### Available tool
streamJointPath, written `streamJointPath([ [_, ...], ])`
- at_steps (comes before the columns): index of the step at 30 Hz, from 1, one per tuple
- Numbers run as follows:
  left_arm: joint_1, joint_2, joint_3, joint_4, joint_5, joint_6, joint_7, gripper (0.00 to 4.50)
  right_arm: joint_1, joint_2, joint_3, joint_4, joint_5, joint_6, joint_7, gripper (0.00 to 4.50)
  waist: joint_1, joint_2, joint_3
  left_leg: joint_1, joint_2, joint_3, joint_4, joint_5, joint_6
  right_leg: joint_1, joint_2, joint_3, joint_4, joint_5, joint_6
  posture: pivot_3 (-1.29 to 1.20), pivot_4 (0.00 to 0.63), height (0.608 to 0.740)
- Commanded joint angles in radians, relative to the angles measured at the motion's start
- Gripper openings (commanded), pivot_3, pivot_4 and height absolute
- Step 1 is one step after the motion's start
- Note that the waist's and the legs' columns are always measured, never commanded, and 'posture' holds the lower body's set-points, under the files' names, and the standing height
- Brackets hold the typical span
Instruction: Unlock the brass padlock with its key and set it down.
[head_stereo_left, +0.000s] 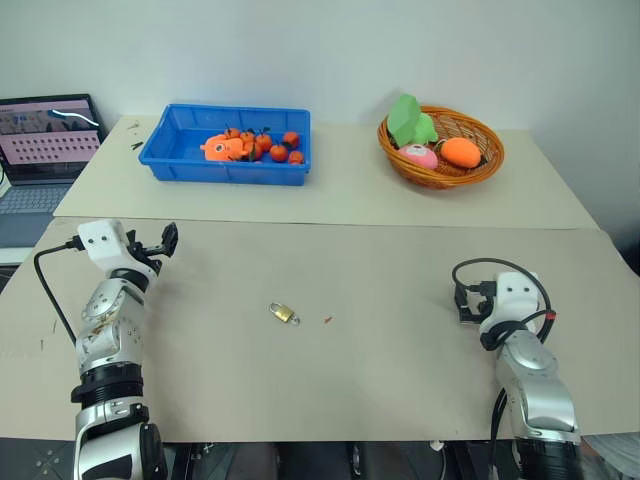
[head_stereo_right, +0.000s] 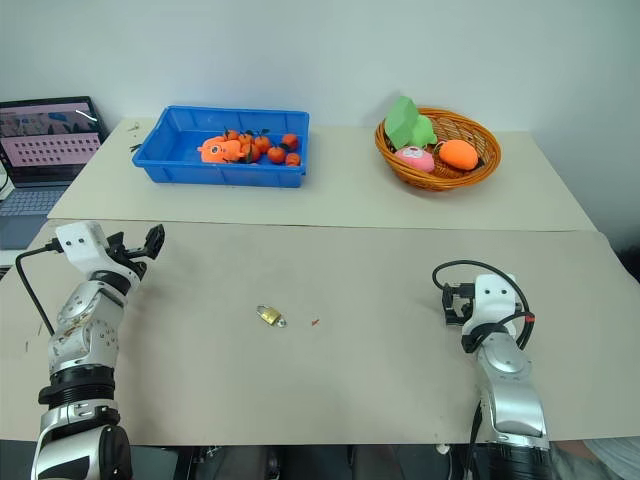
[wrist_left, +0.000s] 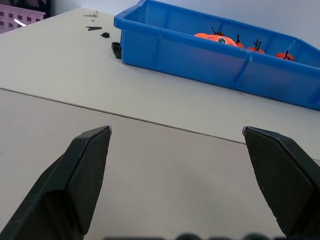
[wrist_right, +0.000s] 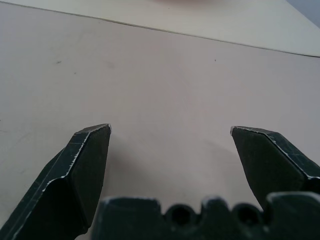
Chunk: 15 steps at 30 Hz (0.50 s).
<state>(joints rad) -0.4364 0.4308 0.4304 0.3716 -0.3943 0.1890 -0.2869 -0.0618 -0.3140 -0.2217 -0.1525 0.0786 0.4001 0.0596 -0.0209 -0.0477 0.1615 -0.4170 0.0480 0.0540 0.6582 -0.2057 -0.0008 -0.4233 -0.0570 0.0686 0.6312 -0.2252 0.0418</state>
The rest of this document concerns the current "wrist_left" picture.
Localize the pink perforated crate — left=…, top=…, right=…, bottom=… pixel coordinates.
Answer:
left=0, top=3, right=47, bottom=35

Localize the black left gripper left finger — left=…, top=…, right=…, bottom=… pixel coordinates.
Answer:
left=0, top=125, right=113, bottom=240

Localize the small orange pumpkin toy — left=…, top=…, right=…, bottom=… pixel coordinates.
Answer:
left=246, top=38, right=266, bottom=55
left=275, top=49, right=295, bottom=62
left=235, top=33, right=245, bottom=49

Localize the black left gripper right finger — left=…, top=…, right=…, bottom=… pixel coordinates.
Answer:
left=242, top=125, right=320, bottom=238

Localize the black plastic clip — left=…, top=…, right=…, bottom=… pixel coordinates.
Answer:
left=111, top=41, right=123, bottom=60

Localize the blue plastic bin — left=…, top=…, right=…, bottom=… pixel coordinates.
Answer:
left=113, top=0, right=320, bottom=111

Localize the orange toy with eye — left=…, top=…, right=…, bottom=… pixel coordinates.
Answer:
left=194, top=26, right=238, bottom=48

